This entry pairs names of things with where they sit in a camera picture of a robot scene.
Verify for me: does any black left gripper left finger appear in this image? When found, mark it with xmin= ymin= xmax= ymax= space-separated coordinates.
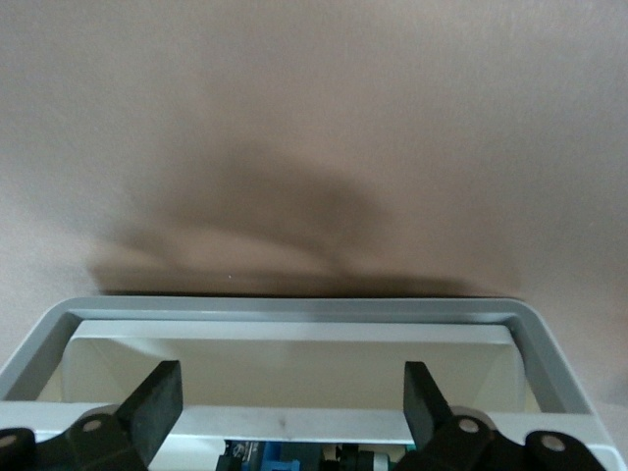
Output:
xmin=0 ymin=360 xmax=184 ymax=471

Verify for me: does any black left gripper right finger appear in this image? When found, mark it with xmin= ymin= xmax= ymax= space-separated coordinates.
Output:
xmin=392 ymin=361 xmax=610 ymax=471

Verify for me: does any white plastic drawer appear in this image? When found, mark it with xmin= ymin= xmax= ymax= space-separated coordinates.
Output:
xmin=0 ymin=295 xmax=628 ymax=471

